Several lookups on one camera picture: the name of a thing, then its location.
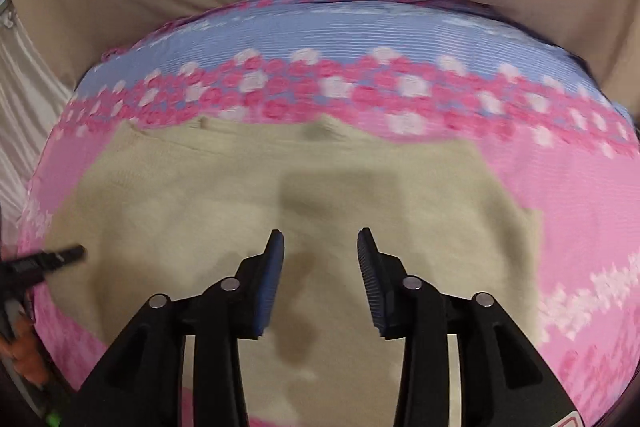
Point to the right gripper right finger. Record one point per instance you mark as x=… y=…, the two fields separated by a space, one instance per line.
x=451 y=343

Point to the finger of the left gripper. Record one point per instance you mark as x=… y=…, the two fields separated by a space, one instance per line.
x=21 y=273

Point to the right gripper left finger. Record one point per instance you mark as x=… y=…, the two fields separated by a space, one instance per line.
x=138 y=381

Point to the beige sweater with black hearts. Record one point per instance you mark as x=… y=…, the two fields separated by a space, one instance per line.
x=174 y=210

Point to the white satin curtain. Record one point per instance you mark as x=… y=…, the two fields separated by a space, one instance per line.
x=32 y=99

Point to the pink floral bed sheet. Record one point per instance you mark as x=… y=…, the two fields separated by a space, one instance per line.
x=412 y=71

